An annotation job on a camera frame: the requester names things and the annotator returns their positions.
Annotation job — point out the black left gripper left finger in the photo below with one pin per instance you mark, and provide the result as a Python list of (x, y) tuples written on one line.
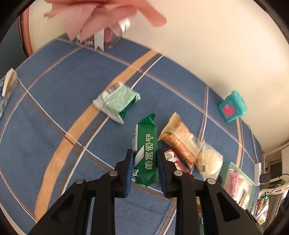
[(89, 203)]

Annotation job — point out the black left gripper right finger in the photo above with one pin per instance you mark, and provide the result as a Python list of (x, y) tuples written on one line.
[(202, 203)]

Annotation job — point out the clear white bun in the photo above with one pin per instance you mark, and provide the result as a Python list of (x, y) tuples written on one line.
[(209, 161)]

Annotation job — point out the orange cream cake packet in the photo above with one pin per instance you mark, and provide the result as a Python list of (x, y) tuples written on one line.
[(177, 135)]

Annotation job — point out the dark green biscuit packet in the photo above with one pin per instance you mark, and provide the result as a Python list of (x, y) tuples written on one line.
[(144, 143)]

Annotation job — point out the white rack with snacks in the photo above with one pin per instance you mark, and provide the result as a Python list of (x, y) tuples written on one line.
[(267, 204)]

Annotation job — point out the green rimmed snack tray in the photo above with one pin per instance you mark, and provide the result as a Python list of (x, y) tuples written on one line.
[(247, 188)]

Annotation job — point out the pink snack packet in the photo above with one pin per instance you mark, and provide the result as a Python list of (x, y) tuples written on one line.
[(232, 183)]

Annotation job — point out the black power adapter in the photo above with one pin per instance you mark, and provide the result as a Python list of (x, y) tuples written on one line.
[(265, 178)]

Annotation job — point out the white power strip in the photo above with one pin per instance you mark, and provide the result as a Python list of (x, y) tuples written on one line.
[(257, 173)]

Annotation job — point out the red white snack packet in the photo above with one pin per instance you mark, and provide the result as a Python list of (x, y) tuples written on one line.
[(172, 156)]

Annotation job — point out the teal toy house box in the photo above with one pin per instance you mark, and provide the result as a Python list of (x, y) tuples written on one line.
[(232, 107)]

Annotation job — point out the small green white snack packet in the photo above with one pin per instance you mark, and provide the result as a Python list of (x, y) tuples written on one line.
[(116, 100)]

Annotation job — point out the small white clear packet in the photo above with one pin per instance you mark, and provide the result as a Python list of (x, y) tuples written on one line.
[(8, 84)]

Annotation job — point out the clear hexagonal vase base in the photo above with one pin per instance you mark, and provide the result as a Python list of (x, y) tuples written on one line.
[(108, 37)]

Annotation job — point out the pink paper flower bouquet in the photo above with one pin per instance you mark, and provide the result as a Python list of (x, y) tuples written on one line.
[(82, 19)]

